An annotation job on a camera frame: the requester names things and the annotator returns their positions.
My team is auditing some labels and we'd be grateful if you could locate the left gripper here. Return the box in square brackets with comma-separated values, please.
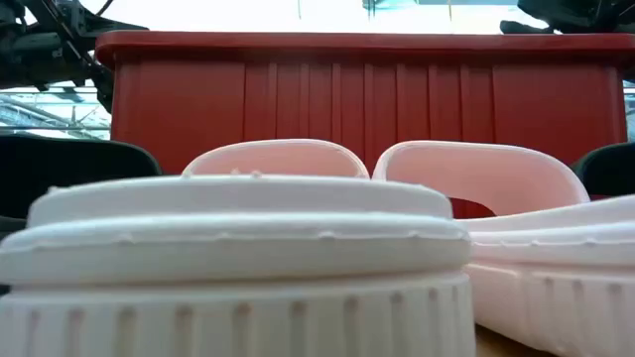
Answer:
[47, 0, 149, 39]

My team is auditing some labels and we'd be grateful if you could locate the red plastic bin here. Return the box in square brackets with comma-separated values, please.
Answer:
[93, 30, 635, 219]

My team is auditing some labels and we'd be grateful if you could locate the black foam slide sandal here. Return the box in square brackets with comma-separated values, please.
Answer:
[0, 132, 164, 239]
[571, 142, 635, 199]

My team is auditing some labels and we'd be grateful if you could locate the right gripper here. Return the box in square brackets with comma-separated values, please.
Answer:
[499, 0, 635, 35]

